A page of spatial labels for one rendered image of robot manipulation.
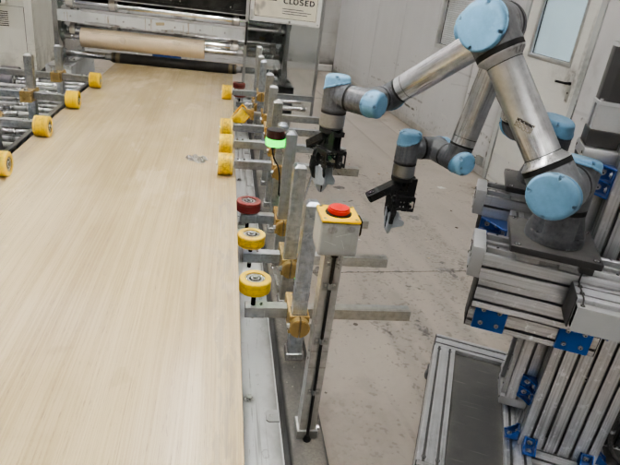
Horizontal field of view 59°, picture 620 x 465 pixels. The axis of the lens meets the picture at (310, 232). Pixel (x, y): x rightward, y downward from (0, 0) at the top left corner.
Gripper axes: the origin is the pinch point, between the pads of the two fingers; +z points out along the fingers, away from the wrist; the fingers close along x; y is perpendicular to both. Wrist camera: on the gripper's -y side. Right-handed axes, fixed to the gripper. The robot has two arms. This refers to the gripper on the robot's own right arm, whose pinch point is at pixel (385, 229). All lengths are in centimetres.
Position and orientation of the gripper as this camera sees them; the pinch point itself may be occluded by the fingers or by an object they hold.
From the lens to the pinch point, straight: 194.1
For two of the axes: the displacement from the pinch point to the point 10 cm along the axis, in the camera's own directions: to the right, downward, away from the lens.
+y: 9.8, 0.5, 1.7
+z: -1.2, 9.0, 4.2
